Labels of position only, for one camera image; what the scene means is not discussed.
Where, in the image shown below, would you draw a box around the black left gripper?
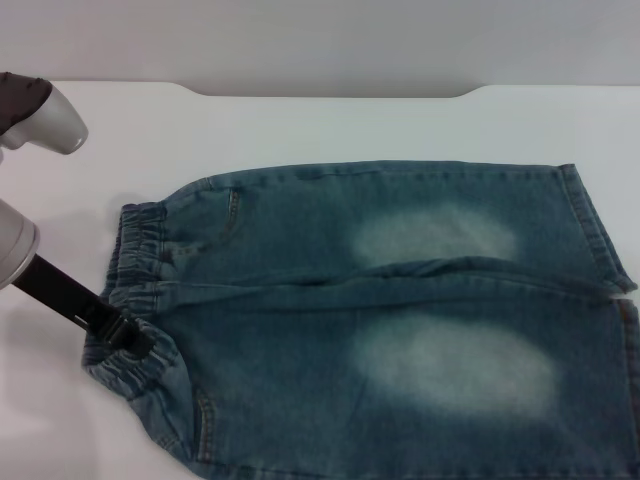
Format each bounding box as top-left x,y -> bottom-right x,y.
11,252 -> 154,358

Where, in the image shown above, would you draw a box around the blue denim shorts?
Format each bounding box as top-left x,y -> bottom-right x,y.
82,159 -> 640,480

